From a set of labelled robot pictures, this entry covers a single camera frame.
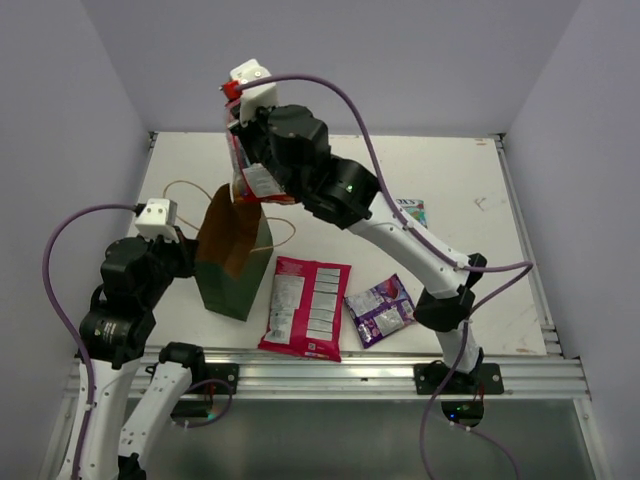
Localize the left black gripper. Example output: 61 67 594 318
141 223 199 306

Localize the red candy bag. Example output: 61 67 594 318
225 99 295 205

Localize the green paper bag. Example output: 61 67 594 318
178 184 286 322

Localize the teal mint candy bag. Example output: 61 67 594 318
396 199 428 228

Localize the pink chips bag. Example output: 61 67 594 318
258 256 351 363

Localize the purple candy bag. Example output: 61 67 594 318
344 274 415 349

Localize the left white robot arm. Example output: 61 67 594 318
58 234 208 479

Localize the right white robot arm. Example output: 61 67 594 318
229 105 487 393

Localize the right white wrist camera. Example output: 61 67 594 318
220 58 279 126

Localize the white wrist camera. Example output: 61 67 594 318
134 198 179 243
220 58 279 126

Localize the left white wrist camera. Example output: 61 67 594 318
134 198 179 243

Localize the left black base bracket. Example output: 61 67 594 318
201 362 240 397

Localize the black base bracket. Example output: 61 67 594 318
413 361 505 395
201 362 240 397

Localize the right black base bracket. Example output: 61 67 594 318
413 361 505 395

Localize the aluminium mounting rail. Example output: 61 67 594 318
205 348 590 400

